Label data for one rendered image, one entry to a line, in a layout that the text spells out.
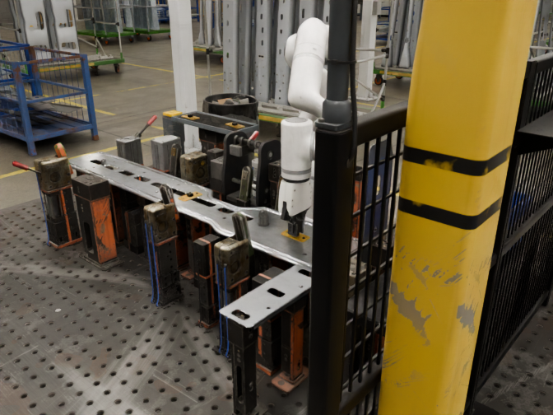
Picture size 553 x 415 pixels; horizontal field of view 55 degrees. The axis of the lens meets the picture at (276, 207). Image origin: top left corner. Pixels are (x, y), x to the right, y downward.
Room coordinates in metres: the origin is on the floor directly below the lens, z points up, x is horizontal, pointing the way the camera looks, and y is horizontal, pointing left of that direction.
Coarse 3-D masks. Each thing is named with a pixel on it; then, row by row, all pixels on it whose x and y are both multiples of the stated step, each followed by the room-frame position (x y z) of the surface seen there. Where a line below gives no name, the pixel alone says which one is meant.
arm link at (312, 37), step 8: (304, 24) 1.61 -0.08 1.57; (312, 24) 1.60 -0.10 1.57; (320, 24) 1.61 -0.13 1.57; (304, 32) 1.58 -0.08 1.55; (312, 32) 1.58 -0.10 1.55; (320, 32) 1.59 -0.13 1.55; (296, 40) 1.59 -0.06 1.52; (304, 40) 1.56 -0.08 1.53; (312, 40) 1.56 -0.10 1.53; (320, 40) 1.57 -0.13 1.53; (296, 48) 1.57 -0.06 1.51; (304, 48) 1.54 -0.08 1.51; (312, 48) 1.54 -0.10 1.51; (320, 48) 1.56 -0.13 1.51; (320, 56) 1.54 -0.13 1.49
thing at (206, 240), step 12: (204, 240) 1.37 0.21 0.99; (216, 240) 1.39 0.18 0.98; (204, 252) 1.35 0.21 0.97; (204, 264) 1.35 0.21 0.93; (204, 276) 1.35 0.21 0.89; (204, 288) 1.36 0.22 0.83; (216, 288) 1.38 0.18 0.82; (204, 300) 1.36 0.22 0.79; (216, 300) 1.38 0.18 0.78; (204, 312) 1.36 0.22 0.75; (216, 312) 1.37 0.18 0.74; (204, 324) 1.35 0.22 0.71; (216, 324) 1.37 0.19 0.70
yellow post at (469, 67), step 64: (448, 0) 0.58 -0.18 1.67; (512, 0) 0.55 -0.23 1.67; (448, 64) 0.57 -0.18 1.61; (512, 64) 0.57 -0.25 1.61; (448, 128) 0.57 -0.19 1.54; (512, 128) 0.60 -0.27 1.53; (448, 192) 0.56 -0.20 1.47; (448, 256) 0.55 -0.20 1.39; (448, 320) 0.55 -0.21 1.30; (384, 384) 0.60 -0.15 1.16; (448, 384) 0.54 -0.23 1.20
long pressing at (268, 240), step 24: (72, 168) 2.02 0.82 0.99; (96, 168) 1.99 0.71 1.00; (120, 168) 1.99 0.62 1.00; (144, 168) 1.98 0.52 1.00; (144, 192) 1.73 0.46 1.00; (192, 192) 1.73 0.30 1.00; (192, 216) 1.54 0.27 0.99; (216, 216) 1.53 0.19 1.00; (264, 240) 1.35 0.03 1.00; (288, 240) 1.35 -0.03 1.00
